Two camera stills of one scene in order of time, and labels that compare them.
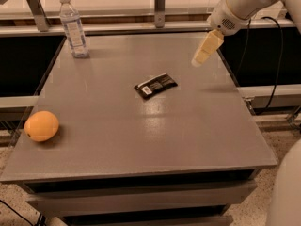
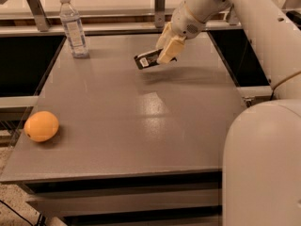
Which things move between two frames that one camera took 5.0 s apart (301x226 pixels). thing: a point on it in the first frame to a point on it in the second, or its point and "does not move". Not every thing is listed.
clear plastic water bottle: x=71 y=24 does not move
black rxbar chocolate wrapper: x=155 y=86 to x=149 y=58
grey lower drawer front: x=150 y=220 does not move
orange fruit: x=41 y=126 does not move
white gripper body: x=225 y=19 to x=184 y=23
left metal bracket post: x=37 y=8 does not move
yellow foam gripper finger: x=213 y=40 to x=174 y=47
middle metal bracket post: x=159 y=6 does not move
